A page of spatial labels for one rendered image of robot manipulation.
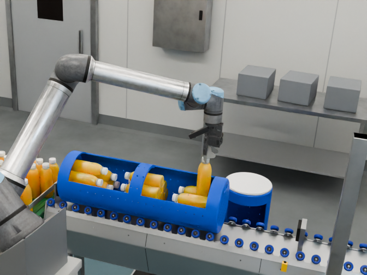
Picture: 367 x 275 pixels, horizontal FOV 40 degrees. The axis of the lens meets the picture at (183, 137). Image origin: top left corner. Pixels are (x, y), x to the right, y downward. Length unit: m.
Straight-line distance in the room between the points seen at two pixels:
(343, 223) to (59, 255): 1.14
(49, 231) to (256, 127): 4.21
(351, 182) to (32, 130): 1.31
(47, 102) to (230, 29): 3.74
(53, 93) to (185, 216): 0.88
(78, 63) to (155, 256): 1.15
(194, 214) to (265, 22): 3.44
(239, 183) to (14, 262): 1.48
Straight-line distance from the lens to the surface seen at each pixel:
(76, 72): 2.15
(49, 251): 2.05
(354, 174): 2.08
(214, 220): 2.52
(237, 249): 2.61
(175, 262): 2.75
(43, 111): 2.23
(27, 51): 6.83
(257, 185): 3.01
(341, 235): 2.21
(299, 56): 5.65
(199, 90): 2.22
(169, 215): 2.59
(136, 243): 2.74
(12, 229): 2.00
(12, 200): 2.02
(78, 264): 2.20
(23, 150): 2.21
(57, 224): 2.04
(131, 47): 6.15
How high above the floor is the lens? 2.39
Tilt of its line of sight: 22 degrees down
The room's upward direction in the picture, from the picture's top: 4 degrees clockwise
